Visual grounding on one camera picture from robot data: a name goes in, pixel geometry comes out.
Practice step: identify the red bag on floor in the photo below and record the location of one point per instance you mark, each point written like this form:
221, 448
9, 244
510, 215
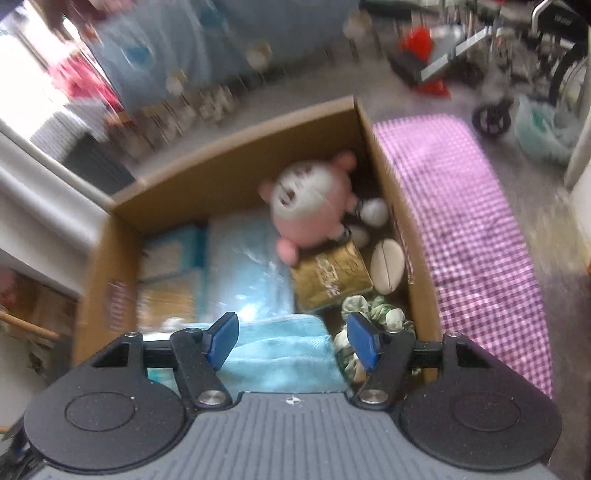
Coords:
413, 56

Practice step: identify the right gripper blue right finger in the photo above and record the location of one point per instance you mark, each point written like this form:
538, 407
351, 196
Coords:
386, 358

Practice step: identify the black seat wooden chair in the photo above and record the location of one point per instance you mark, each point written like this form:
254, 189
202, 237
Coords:
29, 327

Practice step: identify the purple checkered tablecloth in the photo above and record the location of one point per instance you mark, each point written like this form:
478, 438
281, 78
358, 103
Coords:
475, 252

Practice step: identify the teal towel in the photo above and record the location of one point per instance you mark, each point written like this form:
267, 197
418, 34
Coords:
286, 354

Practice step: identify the cotton swab plastic pack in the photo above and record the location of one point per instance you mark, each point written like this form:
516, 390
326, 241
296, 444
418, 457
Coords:
171, 303

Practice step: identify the teal plastic bag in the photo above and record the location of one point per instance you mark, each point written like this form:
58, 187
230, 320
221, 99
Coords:
544, 133

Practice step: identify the blue rectangular carton box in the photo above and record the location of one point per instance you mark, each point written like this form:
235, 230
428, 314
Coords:
173, 252

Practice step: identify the brown cardboard box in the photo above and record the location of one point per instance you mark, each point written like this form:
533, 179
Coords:
222, 178

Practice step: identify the pink white plush toy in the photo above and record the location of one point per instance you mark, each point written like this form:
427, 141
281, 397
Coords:
312, 202

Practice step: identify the green floral scrunchie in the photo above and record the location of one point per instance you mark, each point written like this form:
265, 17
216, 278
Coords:
384, 315

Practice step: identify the white curtain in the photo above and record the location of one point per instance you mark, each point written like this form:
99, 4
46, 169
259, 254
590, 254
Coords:
51, 220

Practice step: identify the polka dot cloth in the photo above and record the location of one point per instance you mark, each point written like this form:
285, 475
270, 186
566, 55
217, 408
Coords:
61, 132

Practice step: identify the blue face mask pack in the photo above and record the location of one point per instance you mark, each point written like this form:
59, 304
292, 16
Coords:
244, 274

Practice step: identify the blue patterned hanging blanket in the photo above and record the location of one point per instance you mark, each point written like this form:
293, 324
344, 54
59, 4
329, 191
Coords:
208, 41

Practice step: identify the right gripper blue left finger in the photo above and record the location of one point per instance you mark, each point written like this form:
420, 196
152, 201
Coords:
224, 335

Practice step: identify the wheelchair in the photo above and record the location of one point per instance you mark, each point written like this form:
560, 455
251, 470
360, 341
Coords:
504, 48

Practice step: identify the gold tissue pack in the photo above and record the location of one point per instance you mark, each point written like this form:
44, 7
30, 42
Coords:
326, 278

